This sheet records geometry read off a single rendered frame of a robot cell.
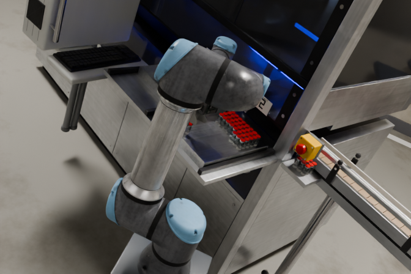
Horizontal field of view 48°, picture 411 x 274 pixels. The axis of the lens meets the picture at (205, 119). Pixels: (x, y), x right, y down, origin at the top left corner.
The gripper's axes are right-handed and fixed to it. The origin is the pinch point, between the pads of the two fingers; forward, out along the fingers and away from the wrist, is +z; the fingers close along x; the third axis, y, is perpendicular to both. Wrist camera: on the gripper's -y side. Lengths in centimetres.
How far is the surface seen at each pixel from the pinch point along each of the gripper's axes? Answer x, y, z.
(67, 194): -2, -58, 94
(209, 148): 4.3, 10.3, 5.8
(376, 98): 84, 25, -18
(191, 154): -6.5, 12.1, 4.4
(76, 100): 11, -89, 56
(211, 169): -4.3, 20.9, 4.1
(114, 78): -8.3, -38.6, 6.1
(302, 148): 27.7, 31.8, -6.7
